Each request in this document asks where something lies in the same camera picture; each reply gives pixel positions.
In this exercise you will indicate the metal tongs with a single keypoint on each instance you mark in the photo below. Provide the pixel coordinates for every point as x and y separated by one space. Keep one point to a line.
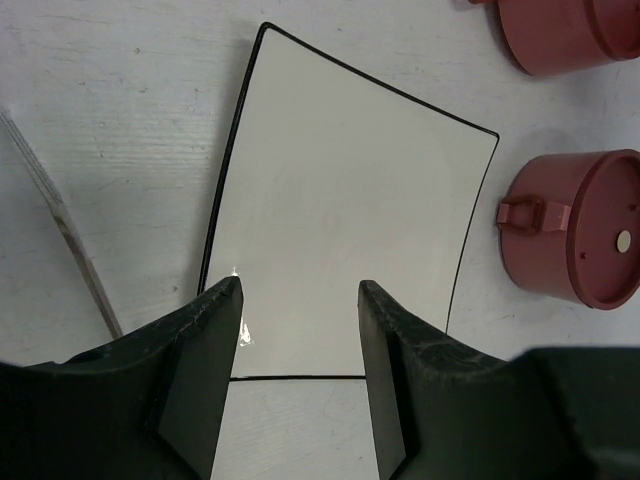
64 223

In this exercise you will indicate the dark red lid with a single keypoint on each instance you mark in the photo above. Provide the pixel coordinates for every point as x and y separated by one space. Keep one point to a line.
615 26
603 236

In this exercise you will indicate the white square plate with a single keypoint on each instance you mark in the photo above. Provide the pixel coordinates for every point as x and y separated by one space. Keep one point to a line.
330 177

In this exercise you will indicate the pink bowl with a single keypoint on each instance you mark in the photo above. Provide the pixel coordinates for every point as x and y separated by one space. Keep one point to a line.
533 220
547 37

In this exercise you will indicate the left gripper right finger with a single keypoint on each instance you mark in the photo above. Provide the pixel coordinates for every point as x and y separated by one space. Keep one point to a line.
443 410

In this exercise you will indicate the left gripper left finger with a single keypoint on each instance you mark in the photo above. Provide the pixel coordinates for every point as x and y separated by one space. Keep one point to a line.
148 405

